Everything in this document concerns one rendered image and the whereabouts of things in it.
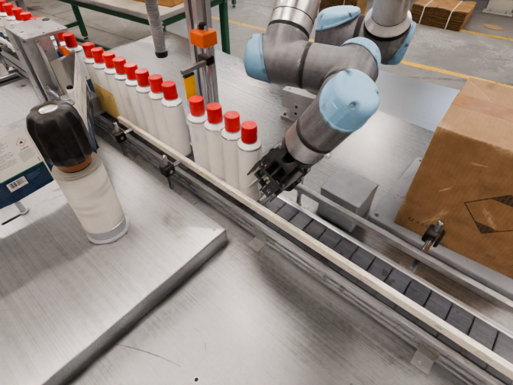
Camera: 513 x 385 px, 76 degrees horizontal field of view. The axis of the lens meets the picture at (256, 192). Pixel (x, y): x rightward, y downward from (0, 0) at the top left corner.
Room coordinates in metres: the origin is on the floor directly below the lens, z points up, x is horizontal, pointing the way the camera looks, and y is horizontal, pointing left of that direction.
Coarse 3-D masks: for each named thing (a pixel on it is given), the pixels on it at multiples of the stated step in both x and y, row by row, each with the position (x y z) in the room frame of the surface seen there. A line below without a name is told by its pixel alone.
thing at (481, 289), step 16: (304, 192) 0.49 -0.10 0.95; (336, 208) 0.44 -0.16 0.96; (368, 224) 0.40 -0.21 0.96; (384, 240) 0.37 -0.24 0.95; (400, 240) 0.36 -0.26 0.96; (416, 256) 0.33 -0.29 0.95; (448, 272) 0.30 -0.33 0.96; (480, 288) 0.27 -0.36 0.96; (496, 304) 0.25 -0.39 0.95; (512, 304) 0.24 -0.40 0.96
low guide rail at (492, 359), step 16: (128, 128) 0.82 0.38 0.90; (160, 144) 0.72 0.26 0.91; (208, 176) 0.59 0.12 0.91; (240, 192) 0.53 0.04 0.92; (256, 208) 0.49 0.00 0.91; (288, 224) 0.44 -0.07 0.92; (304, 240) 0.41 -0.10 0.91; (336, 256) 0.36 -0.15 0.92; (352, 272) 0.33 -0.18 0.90; (384, 288) 0.29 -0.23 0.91; (400, 304) 0.27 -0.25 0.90; (416, 304) 0.26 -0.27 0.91; (432, 320) 0.24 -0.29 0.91; (448, 336) 0.21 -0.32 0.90; (464, 336) 0.21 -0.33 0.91; (480, 352) 0.19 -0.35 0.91; (496, 368) 0.17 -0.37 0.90; (512, 368) 0.16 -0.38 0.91
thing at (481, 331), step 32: (192, 160) 0.69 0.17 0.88; (224, 192) 0.57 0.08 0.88; (320, 224) 0.47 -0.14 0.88; (320, 256) 0.38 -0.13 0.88; (352, 256) 0.39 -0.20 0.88; (416, 288) 0.31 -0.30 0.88; (416, 320) 0.25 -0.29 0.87; (448, 320) 0.25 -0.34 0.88; (480, 320) 0.25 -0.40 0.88; (512, 352) 0.20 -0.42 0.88
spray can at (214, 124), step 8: (208, 104) 0.63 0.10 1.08; (216, 104) 0.63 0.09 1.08; (208, 112) 0.61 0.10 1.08; (216, 112) 0.61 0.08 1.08; (208, 120) 0.62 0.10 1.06; (216, 120) 0.61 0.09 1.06; (208, 128) 0.61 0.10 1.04; (216, 128) 0.60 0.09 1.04; (208, 136) 0.61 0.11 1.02; (216, 136) 0.60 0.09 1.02; (208, 144) 0.61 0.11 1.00; (216, 144) 0.60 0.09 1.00; (208, 152) 0.61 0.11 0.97; (216, 152) 0.60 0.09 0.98; (216, 160) 0.60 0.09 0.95; (216, 168) 0.60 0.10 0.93; (224, 176) 0.60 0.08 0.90
